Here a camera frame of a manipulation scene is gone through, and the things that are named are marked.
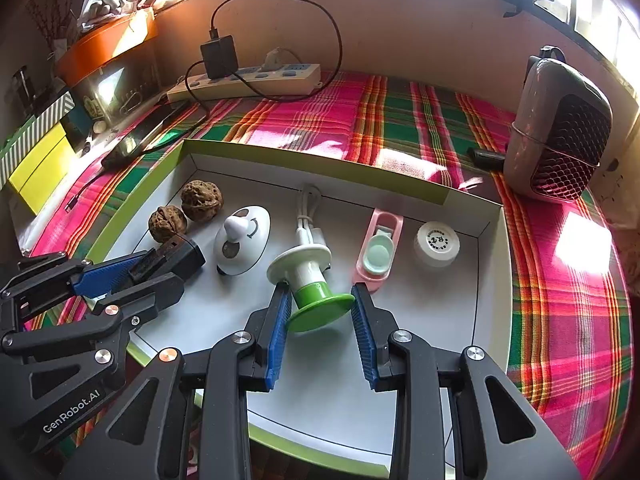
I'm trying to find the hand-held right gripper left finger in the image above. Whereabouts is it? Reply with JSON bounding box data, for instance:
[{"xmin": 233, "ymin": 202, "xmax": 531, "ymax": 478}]
[{"xmin": 60, "ymin": 287, "xmax": 293, "ymax": 480}]

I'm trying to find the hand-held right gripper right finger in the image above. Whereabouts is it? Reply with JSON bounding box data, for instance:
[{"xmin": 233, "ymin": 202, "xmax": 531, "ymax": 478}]
[{"xmin": 350, "ymin": 282, "xmax": 583, "ymax": 480}]

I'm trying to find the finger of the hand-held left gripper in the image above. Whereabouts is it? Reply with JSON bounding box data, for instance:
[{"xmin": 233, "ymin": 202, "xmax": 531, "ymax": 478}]
[
  {"xmin": 0, "ymin": 252, "xmax": 152, "ymax": 323},
  {"xmin": 0, "ymin": 274, "xmax": 187, "ymax": 403}
]

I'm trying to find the black plug adapter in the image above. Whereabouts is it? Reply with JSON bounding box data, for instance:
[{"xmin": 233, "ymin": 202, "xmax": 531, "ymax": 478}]
[{"xmin": 131, "ymin": 234, "xmax": 207, "ymax": 282}]

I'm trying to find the green white spool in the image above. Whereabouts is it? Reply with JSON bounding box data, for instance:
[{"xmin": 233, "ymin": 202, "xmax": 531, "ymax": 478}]
[{"xmin": 266, "ymin": 243, "xmax": 356, "ymax": 333}]

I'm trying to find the white cardboard box green rim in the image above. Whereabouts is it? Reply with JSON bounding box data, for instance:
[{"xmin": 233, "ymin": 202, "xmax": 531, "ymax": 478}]
[{"xmin": 92, "ymin": 139, "xmax": 513, "ymax": 478}]

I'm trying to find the small brown walnut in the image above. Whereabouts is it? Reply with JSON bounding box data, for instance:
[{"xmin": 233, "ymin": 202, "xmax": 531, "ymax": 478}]
[{"xmin": 148, "ymin": 205, "xmax": 188, "ymax": 236}]

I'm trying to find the pink nail clipper case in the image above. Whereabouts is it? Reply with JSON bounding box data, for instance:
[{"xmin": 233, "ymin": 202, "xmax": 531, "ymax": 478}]
[{"xmin": 352, "ymin": 208, "xmax": 404, "ymax": 293}]

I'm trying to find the white oval gadget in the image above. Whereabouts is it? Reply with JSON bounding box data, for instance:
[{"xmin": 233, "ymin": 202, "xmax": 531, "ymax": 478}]
[{"xmin": 214, "ymin": 205, "xmax": 272, "ymax": 277}]

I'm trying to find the large brown walnut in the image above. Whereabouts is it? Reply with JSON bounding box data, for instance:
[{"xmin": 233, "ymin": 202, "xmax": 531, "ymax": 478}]
[{"xmin": 181, "ymin": 180, "xmax": 223, "ymax": 221}]

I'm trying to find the white USB cable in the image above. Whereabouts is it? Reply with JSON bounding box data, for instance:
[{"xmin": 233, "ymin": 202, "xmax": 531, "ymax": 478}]
[{"xmin": 295, "ymin": 185, "xmax": 331, "ymax": 249}]

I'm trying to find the yellow green box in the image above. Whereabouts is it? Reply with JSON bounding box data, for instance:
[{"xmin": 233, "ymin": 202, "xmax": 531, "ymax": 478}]
[{"xmin": 7, "ymin": 122, "xmax": 73, "ymax": 216}]

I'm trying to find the black smartphone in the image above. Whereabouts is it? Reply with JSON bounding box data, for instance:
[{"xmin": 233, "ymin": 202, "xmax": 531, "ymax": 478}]
[{"xmin": 102, "ymin": 102, "xmax": 191, "ymax": 166}]

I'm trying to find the striped box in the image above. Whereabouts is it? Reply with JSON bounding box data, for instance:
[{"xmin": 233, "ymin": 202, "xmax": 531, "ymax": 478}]
[{"xmin": 0, "ymin": 90, "xmax": 76, "ymax": 181}]

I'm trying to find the dark glossy box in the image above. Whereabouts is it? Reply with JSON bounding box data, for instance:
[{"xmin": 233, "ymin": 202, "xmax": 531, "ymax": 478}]
[{"xmin": 70, "ymin": 42, "xmax": 161, "ymax": 151}]

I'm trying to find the small black block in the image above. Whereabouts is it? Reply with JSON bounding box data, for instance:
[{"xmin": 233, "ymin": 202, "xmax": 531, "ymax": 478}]
[{"xmin": 466, "ymin": 147, "xmax": 505, "ymax": 171}]

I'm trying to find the orange box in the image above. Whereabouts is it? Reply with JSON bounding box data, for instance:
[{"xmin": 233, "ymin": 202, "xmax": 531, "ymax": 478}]
[{"xmin": 55, "ymin": 7, "xmax": 158, "ymax": 86}]

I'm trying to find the white power strip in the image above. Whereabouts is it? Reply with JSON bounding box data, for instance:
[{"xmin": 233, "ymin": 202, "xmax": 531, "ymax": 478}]
[{"xmin": 166, "ymin": 62, "xmax": 322, "ymax": 103}]

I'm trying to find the black charger brick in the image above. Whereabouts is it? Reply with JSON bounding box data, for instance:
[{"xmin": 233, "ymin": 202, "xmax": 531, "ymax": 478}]
[{"xmin": 200, "ymin": 35, "xmax": 238, "ymax": 80}]

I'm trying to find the dried twig decoration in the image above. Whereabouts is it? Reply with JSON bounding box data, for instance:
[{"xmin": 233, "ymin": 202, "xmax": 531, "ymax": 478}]
[{"xmin": 27, "ymin": 0, "xmax": 76, "ymax": 51}]

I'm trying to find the white power plug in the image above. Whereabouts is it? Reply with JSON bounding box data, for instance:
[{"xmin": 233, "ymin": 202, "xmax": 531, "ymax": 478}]
[{"xmin": 262, "ymin": 47, "xmax": 290, "ymax": 69}]

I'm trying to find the grey portable heater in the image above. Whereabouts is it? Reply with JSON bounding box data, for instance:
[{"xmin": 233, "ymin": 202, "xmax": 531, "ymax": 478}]
[{"xmin": 502, "ymin": 46, "xmax": 613, "ymax": 204}]

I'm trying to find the black phone cable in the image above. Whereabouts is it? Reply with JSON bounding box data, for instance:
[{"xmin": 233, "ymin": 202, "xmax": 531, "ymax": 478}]
[{"xmin": 65, "ymin": 160, "xmax": 108, "ymax": 211}]

